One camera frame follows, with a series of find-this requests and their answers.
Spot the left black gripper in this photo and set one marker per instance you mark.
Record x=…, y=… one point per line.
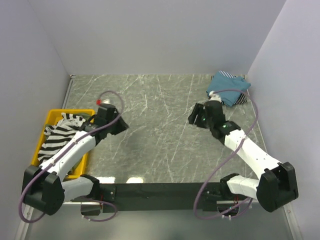
x=122, y=125

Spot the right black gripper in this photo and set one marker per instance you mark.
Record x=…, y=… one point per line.
x=199, y=109

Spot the teal ribbed tank top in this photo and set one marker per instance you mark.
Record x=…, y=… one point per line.
x=229, y=89

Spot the black white striped garment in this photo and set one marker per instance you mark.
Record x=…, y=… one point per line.
x=57, y=136

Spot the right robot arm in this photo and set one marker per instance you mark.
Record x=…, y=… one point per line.
x=276, y=183

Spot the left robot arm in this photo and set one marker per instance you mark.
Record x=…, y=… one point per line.
x=44, y=188

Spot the olive green garment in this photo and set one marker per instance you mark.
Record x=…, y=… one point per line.
x=83, y=116

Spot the dark striped folded garment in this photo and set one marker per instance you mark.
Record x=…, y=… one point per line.
x=242, y=99

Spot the blue white striped folded garment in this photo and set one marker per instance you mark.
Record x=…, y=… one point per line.
x=226, y=74

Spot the yellow plastic bin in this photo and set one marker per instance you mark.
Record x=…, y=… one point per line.
x=53, y=116

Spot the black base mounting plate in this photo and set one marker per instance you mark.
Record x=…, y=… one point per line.
x=163, y=196

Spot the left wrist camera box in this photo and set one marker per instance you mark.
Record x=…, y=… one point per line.
x=100, y=102

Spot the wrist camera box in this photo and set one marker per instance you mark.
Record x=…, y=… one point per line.
x=100, y=102
x=214, y=97

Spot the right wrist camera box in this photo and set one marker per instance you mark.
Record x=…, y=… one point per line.
x=214, y=97

